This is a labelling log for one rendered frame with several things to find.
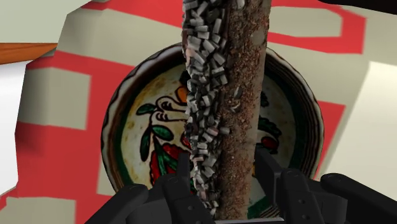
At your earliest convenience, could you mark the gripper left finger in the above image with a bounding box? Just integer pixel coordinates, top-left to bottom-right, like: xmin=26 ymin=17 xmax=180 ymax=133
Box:
xmin=85 ymin=151 xmax=216 ymax=224

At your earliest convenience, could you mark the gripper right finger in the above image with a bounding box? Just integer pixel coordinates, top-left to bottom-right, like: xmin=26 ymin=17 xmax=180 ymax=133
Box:
xmin=254 ymin=147 xmax=397 ymax=224

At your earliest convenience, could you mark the brown stick with grey chips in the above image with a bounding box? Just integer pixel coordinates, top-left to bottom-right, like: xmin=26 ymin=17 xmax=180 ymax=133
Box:
xmin=181 ymin=0 xmax=272 ymax=221

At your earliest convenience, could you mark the painted ceramic bowl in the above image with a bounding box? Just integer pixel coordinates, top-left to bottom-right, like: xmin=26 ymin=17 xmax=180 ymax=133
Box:
xmin=100 ymin=41 xmax=325 ymax=220

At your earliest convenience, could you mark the orange wooden table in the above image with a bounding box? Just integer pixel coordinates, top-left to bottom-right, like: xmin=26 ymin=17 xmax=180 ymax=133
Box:
xmin=0 ymin=43 xmax=59 ymax=65

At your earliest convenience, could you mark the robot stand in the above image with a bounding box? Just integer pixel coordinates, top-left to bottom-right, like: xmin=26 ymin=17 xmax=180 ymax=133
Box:
xmin=317 ymin=0 xmax=397 ymax=15

